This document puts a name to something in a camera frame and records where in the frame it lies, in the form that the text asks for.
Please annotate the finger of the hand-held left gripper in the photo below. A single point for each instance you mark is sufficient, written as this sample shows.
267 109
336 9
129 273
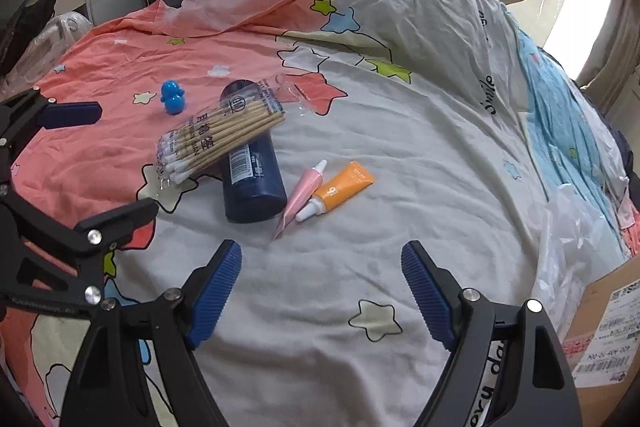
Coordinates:
107 227
70 113

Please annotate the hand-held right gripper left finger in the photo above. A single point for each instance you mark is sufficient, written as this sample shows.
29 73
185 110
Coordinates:
216 292

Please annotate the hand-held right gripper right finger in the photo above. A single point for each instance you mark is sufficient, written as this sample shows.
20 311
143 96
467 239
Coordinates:
426 297

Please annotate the clear plastic bag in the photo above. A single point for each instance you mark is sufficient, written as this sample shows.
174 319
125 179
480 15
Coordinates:
50 42

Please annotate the dark cloth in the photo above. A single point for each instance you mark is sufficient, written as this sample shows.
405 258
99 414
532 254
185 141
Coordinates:
25 32

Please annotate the star printed blanket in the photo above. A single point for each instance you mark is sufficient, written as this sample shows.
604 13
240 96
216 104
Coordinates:
330 307

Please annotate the small blue figurine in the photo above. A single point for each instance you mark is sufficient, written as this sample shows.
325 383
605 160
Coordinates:
173 97

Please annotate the dark blue bottle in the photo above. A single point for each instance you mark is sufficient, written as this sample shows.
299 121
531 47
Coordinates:
255 179

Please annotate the pink tube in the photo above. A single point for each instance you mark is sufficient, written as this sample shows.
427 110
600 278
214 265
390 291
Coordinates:
300 197

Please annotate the orange tube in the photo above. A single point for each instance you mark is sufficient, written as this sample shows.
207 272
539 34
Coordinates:
342 184

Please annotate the pack of cotton swabs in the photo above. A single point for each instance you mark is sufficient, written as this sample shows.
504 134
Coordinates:
220 134

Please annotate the white plastic bag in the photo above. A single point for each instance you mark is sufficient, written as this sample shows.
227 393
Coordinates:
570 247

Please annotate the cardboard box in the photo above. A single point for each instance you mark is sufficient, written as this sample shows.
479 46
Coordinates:
605 322

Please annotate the light blue blanket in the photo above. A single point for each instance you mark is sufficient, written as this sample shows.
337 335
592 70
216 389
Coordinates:
560 132

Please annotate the beige curtain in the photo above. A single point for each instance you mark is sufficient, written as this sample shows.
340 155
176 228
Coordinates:
612 57

